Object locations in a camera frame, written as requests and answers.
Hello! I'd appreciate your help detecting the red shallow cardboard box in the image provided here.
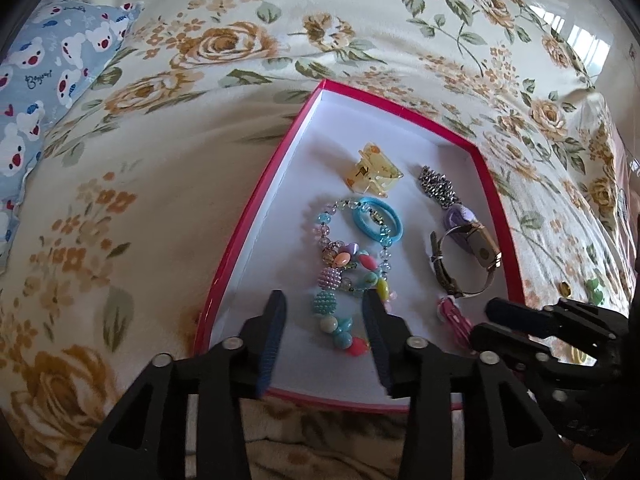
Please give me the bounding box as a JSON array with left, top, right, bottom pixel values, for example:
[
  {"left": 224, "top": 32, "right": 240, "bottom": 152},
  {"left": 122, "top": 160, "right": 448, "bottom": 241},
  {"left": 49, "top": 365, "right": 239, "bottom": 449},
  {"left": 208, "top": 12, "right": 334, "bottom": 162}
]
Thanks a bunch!
[{"left": 192, "top": 79, "right": 527, "bottom": 413}]

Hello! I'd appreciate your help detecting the floral cream blanket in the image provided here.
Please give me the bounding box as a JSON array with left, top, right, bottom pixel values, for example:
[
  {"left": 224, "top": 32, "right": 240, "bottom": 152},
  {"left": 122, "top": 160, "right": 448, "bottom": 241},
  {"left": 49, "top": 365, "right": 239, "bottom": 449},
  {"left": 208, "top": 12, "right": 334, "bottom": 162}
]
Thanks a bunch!
[{"left": 0, "top": 0, "right": 640, "bottom": 480}]

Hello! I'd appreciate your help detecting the pink printed blanket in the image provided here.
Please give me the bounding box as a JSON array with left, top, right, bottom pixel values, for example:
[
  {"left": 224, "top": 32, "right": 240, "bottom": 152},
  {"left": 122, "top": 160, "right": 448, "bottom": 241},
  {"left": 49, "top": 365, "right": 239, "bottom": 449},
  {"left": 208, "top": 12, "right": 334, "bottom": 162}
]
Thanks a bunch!
[{"left": 612, "top": 125, "right": 640, "bottom": 266}]

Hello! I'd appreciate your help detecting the clear crystal bead bracelet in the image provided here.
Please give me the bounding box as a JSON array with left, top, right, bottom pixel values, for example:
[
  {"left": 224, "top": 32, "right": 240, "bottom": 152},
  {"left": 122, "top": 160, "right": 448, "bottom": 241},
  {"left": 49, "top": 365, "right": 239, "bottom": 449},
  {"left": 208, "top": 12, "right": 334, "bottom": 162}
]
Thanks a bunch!
[{"left": 312, "top": 199, "right": 398, "bottom": 286}]

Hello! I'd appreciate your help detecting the blue hair tie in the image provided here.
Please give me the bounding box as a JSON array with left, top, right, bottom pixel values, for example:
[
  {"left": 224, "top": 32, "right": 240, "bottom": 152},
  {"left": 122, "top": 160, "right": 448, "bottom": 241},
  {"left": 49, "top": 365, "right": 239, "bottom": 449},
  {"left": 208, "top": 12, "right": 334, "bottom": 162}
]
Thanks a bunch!
[{"left": 352, "top": 198, "right": 402, "bottom": 240}]

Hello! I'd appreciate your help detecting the silver chain bracelet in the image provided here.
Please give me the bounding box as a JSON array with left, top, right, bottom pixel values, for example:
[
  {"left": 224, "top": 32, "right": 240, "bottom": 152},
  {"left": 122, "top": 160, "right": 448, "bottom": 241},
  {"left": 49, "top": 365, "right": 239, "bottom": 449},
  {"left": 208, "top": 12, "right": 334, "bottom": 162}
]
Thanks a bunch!
[{"left": 418, "top": 165, "right": 463, "bottom": 211}]

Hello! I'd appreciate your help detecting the red hair clip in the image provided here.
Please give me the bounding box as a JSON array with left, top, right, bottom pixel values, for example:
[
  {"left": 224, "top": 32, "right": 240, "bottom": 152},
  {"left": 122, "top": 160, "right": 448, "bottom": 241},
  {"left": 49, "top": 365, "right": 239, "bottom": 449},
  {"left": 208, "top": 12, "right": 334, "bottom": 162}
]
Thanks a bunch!
[{"left": 436, "top": 296, "right": 473, "bottom": 347}]

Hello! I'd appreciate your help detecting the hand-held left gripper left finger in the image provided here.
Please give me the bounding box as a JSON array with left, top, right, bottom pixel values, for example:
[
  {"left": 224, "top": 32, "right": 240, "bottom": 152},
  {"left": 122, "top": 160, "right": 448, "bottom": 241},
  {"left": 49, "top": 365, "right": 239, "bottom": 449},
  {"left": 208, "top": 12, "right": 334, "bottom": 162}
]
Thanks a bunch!
[{"left": 65, "top": 290, "right": 288, "bottom": 480}]

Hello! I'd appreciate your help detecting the green bow hair clip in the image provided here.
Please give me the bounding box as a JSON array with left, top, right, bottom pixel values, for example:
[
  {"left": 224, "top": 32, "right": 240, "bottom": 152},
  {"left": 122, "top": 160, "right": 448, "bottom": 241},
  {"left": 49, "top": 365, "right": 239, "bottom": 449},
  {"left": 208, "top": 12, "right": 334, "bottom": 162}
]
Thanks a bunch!
[{"left": 584, "top": 277, "right": 607, "bottom": 306}]

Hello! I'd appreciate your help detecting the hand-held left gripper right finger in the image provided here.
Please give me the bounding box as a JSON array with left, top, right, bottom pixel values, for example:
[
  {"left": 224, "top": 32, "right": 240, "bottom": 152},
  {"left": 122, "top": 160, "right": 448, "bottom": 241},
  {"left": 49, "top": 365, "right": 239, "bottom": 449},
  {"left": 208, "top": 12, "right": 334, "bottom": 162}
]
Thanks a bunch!
[{"left": 361, "top": 290, "right": 586, "bottom": 480}]

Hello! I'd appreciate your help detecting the blue bear print pillow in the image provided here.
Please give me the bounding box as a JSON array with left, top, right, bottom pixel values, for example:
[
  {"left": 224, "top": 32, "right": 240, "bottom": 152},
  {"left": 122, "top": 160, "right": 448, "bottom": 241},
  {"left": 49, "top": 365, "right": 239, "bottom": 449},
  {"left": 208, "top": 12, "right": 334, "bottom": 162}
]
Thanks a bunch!
[{"left": 0, "top": 0, "right": 146, "bottom": 273}]

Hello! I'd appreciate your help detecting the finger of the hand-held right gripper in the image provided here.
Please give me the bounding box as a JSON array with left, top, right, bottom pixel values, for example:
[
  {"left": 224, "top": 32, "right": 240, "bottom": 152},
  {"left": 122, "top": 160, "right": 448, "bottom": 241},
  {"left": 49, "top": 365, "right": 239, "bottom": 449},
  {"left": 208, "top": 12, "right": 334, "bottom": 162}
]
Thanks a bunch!
[
  {"left": 486, "top": 297, "right": 558, "bottom": 337},
  {"left": 470, "top": 324, "right": 553, "bottom": 367}
]

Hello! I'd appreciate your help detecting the purple hair clip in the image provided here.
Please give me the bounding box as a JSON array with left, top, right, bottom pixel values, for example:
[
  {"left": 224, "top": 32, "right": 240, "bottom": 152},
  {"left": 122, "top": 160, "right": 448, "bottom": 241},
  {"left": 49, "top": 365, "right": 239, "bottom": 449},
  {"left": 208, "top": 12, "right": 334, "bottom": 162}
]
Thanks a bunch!
[{"left": 442, "top": 204, "right": 485, "bottom": 253}]

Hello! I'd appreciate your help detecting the brown strap wristwatch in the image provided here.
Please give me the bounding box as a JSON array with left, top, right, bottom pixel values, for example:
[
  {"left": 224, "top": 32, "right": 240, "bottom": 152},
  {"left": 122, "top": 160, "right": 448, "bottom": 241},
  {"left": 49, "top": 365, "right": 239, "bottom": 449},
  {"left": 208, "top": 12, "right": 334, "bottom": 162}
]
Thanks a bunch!
[{"left": 429, "top": 222, "right": 503, "bottom": 297}]

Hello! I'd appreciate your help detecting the colourful chunky bead bracelet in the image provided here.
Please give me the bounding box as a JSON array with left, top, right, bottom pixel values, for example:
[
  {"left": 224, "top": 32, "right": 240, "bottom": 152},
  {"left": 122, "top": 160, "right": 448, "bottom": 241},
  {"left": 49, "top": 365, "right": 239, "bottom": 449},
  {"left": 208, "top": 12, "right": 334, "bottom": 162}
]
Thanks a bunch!
[{"left": 312, "top": 242, "right": 398, "bottom": 359}]

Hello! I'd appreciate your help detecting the yellow hair claw clip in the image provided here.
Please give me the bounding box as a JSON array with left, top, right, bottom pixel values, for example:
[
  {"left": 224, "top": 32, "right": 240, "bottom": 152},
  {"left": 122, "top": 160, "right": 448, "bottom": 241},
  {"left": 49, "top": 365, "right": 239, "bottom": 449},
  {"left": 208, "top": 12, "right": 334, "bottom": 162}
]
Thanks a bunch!
[{"left": 345, "top": 143, "right": 405, "bottom": 197}]

